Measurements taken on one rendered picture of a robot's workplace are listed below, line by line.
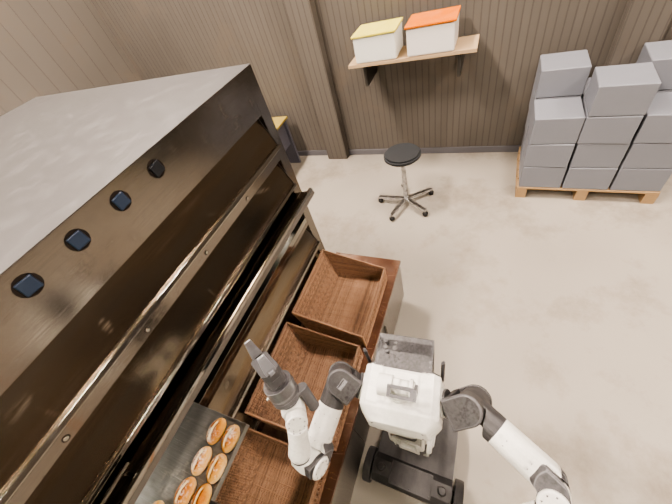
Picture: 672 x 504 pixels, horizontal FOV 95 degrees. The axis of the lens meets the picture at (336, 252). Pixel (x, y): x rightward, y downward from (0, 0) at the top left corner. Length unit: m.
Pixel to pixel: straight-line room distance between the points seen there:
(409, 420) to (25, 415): 1.08
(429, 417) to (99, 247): 1.14
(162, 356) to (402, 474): 1.57
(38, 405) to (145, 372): 0.31
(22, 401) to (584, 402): 2.81
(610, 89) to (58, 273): 3.47
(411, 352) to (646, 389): 2.02
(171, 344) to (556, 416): 2.34
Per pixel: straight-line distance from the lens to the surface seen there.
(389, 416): 1.14
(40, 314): 1.16
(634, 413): 2.86
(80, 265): 1.17
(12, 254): 1.16
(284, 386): 0.97
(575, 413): 2.73
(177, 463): 1.64
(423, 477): 2.31
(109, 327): 1.26
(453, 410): 1.13
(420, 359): 1.17
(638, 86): 3.40
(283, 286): 1.97
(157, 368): 1.42
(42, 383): 1.24
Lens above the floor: 2.49
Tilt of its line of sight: 47 degrees down
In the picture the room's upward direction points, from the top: 20 degrees counter-clockwise
